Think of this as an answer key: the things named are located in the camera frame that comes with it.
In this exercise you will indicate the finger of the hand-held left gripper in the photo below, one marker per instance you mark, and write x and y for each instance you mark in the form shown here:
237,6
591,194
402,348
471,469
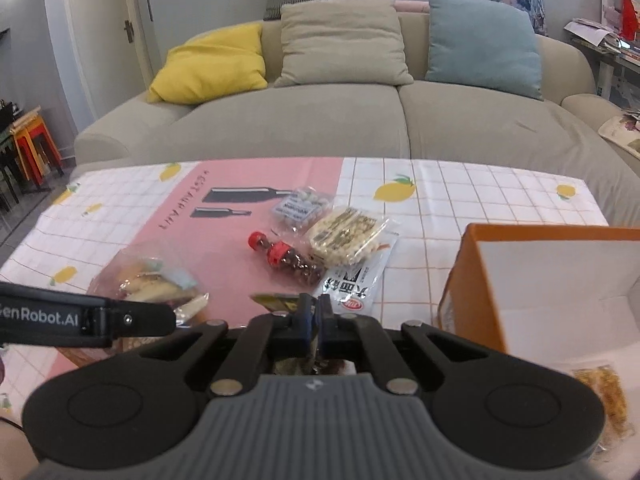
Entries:
135,321

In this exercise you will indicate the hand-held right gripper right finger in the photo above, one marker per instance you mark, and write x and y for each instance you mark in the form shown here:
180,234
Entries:
325,322

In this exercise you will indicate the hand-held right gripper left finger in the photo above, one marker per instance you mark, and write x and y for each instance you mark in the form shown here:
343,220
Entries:
303,322

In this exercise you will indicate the clear bag of pastries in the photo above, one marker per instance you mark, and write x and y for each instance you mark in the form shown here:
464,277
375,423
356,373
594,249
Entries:
145,280

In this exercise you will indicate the silver snack packet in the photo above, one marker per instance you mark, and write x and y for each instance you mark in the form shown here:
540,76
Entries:
357,285

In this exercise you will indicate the red capped bottle candy packet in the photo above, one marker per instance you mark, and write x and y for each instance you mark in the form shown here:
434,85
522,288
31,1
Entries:
289,261

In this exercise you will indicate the clear packet of peanut bars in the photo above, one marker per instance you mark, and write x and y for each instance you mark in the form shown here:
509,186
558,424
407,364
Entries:
342,235

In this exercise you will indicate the orange cardboard box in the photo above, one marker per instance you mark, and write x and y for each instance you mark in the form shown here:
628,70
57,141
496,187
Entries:
550,270

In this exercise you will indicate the yellow crispy snack packet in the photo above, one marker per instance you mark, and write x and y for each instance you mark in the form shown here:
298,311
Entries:
602,400

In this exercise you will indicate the orange stool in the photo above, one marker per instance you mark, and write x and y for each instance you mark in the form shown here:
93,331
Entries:
37,142

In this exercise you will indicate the lemon print checked tablecloth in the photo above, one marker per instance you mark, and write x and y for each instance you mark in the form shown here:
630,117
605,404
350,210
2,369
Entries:
450,195

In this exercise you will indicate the beige fabric sofa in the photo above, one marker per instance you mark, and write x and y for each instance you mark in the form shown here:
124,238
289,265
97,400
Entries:
300,120

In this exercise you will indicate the yellow pillow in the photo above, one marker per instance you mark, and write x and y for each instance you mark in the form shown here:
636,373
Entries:
210,67

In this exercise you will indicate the beige pillow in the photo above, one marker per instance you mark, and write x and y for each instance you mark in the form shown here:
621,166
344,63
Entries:
340,45

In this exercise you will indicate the white door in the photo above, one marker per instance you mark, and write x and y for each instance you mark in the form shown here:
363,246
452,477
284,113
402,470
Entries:
95,20

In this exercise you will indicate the light blue pillow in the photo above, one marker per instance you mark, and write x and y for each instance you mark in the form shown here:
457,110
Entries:
480,42

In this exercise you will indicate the pink cushion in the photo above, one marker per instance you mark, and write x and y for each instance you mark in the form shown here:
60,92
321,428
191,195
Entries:
412,6

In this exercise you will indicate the floral magazine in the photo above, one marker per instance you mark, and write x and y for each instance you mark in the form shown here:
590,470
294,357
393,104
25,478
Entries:
622,132

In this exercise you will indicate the white side table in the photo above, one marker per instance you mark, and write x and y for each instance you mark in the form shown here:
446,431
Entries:
612,67

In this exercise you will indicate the white papers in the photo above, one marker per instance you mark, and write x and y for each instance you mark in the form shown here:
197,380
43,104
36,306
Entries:
590,30

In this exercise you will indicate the stack of books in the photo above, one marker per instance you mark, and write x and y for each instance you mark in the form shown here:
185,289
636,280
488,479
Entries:
625,49

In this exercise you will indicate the red paper ornament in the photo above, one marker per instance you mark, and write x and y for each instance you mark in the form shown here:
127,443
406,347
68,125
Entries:
628,15

